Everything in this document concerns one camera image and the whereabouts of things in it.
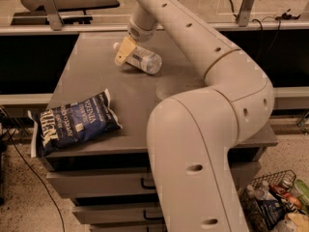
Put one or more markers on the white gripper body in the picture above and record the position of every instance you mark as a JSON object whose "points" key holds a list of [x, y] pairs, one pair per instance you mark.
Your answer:
{"points": [[140, 33]]}

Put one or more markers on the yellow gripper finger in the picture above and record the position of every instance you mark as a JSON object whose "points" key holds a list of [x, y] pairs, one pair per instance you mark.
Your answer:
{"points": [[124, 49]]}

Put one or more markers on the clear plastic water bottle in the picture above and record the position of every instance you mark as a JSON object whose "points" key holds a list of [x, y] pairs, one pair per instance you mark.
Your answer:
{"points": [[138, 57]]}

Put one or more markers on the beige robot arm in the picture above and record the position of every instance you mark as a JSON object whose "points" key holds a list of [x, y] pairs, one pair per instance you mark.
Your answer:
{"points": [[190, 134]]}

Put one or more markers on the water bottle in basket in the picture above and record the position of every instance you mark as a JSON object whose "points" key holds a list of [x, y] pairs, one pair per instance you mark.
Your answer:
{"points": [[260, 191]]}

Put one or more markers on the green bottle in basket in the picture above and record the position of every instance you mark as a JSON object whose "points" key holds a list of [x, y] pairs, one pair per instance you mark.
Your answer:
{"points": [[301, 191]]}

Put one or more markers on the blue chip bag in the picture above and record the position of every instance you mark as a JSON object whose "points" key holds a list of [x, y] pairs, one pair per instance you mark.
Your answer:
{"points": [[71, 124]]}

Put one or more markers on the top grey drawer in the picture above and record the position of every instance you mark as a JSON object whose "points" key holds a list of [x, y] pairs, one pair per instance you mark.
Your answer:
{"points": [[103, 182]]}

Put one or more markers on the grey drawer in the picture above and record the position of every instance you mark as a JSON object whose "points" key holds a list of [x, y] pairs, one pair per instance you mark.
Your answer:
{"points": [[129, 228], [130, 212], [103, 182]]}

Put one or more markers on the grey drawer cabinet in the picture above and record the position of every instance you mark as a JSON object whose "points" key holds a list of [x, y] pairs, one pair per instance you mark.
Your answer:
{"points": [[133, 96]]}

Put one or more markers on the middle grey drawer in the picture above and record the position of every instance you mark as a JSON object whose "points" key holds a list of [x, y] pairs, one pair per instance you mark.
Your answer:
{"points": [[130, 212]]}

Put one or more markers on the bottom grey drawer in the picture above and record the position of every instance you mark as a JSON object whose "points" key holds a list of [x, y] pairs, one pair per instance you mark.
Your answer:
{"points": [[129, 228]]}

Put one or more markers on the red packet in basket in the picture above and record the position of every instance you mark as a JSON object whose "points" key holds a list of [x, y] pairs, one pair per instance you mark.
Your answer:
{"points": [[285, 194]]}

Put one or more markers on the blue bag in basket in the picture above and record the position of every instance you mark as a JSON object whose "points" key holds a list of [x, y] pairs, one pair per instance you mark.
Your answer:
{"points": [[272, 211]]}

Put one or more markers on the left metal bracket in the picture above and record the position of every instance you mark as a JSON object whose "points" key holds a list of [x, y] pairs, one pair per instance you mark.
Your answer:
{"points": [[55, 21]]}

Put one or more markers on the metal bracket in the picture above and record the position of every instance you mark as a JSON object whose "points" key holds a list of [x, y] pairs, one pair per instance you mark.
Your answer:
{"points": [[55, 21], [243, 16]]}

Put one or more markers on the right metal bracket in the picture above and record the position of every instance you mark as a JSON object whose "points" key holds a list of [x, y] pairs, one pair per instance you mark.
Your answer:
{"points": [[243, 16]]}

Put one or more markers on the wire basket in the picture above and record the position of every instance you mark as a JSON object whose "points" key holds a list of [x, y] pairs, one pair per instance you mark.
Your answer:
{"points": [[253, 216]]}

